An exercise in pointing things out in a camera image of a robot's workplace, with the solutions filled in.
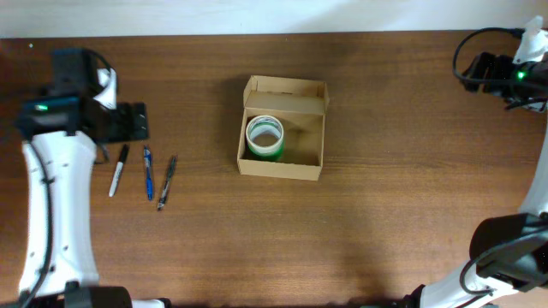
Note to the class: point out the black clear gel pen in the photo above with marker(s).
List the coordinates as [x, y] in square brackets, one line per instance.
[168, 178]

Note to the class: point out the green tape roll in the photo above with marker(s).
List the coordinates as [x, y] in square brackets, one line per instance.
[266, 153]

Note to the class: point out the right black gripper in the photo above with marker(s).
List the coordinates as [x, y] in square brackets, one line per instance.
[485, 72]

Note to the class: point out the open cardboard box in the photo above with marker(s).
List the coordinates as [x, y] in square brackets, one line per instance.
[301, 106]

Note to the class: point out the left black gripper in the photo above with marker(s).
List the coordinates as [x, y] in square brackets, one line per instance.
[138, 121]

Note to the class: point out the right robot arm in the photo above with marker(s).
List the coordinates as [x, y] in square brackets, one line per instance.
[507, 254]

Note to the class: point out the cream masking tape roll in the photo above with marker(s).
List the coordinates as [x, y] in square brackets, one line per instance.
[264, 130]

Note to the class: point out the blue gel pen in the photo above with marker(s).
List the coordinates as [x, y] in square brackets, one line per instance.
[148, 170]

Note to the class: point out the black and white permanent marker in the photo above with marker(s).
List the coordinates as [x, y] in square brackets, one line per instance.
[118, 170]

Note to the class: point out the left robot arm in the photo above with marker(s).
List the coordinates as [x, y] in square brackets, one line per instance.
[63, 129]

